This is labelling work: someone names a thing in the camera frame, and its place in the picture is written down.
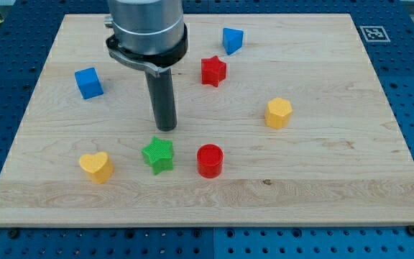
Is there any black bolt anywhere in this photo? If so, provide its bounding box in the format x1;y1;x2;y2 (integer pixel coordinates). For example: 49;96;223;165
7;228;20;240
405;225;414;237

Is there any red cylinder block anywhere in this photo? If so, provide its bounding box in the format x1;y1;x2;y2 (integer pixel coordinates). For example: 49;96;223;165
196;144;224;178

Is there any light wooden board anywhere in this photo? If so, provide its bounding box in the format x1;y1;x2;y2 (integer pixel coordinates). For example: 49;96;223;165
0;14;414;228

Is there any blue triangle block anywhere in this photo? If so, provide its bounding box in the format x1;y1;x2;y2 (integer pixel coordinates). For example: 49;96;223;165
222;27;244;55

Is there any black bolt front left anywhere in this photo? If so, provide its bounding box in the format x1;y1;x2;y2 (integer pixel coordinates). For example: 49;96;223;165
7;228;20;240

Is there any black bolt front right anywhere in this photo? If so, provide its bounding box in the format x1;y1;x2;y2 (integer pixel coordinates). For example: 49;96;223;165
405;225;414;237

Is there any blue cube block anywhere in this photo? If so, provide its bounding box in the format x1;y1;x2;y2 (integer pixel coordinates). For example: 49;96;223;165
75;68;104;99

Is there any yellow hexagon block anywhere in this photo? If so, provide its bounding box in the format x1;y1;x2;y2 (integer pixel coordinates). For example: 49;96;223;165
264;97;293;130

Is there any green star block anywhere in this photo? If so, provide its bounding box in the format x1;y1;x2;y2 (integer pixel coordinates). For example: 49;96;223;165
142;137;175;175

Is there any white fiducial marker tag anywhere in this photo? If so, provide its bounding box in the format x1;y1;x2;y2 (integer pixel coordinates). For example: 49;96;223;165
359;25;390;42

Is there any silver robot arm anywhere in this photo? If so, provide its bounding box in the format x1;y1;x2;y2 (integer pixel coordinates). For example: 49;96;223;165
105;0;188;132

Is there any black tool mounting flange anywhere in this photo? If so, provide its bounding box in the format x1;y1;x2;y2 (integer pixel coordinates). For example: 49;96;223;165
106;24;188;78

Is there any yellow heart block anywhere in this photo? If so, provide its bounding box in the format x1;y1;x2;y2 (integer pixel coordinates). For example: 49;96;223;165
78;152;114;184

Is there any red star block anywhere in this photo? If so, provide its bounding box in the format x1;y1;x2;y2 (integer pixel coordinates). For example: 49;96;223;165
201;55;227;87

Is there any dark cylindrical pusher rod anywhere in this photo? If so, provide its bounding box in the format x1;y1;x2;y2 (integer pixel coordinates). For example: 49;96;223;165
145;68;177;132

